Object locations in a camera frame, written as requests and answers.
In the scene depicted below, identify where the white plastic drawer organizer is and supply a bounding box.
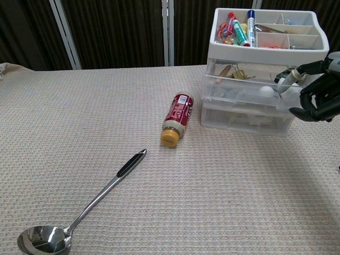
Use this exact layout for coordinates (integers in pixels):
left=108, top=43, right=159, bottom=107
left=200, top=7, right=330, bottom=138

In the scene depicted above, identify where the wooden stick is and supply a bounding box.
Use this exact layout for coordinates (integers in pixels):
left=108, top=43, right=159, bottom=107
left=215, top=65, right=233, bottom=83

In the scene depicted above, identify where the clear plastic drawer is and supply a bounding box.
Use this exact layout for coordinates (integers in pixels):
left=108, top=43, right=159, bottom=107
left=202, top=73, right=303, bottom=112

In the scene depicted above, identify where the stainless steel ladle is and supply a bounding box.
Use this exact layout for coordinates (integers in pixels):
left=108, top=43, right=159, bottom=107
left=16, top=148, right=148, bottom=255

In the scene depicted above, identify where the black folding screen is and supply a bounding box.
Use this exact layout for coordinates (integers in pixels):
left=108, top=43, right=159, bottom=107
left=0, top=0, right=340, bottom=71

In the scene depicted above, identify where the red sauce bottle yellow cap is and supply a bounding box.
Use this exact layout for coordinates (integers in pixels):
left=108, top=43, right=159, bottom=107
left=160, top=92, right=195, bottom=148

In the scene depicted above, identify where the colourful candy bag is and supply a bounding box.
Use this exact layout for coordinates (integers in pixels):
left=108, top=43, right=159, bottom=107
left=216, top=21, right=240, bottom=45

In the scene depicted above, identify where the green marker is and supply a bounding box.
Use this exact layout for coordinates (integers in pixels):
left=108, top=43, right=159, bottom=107
left=233, top=19, right=252, bottom=47

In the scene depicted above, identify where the beige woven tablecloth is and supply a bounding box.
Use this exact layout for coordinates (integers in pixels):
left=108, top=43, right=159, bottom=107
left=0, top=62, right=340, bottom=255

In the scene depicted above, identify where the blue capped marker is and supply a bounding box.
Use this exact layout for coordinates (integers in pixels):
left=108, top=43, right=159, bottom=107
left=246, top=10, right=257, bottom=47

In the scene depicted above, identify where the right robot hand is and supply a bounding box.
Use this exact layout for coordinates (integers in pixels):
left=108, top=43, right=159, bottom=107
left=275, top=51, right=340, bottom=123

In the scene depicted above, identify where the yellow binder clip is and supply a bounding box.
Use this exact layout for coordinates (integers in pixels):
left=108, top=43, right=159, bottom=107
left=230, top=63, right=253, bottom=80

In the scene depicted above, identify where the clear bottom drawer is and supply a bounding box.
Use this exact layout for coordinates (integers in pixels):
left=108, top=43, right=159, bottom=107
left=201, top=105, right=295, bottom=137

